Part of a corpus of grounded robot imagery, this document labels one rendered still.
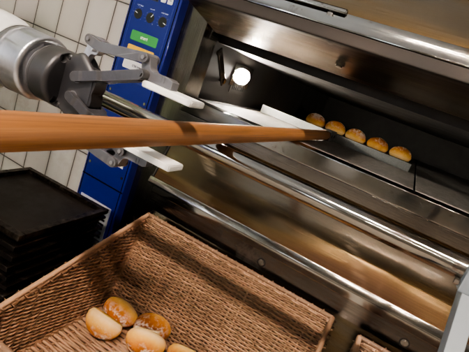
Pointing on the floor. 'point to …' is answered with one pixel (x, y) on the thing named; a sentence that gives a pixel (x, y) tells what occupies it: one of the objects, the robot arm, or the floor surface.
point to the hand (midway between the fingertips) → (167, 128)
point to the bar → (370, 220)
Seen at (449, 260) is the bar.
